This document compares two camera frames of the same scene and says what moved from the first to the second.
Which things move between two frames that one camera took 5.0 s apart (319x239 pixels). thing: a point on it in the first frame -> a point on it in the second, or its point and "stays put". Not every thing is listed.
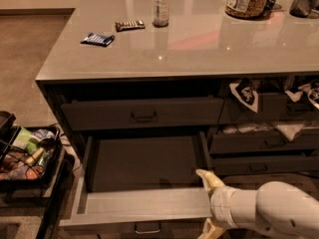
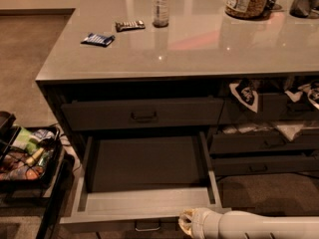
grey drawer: (142, 179) stays put
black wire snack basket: (29, 154) stays put
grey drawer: (98, 116) stays put
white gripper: (219, 201) -> (200, 222)
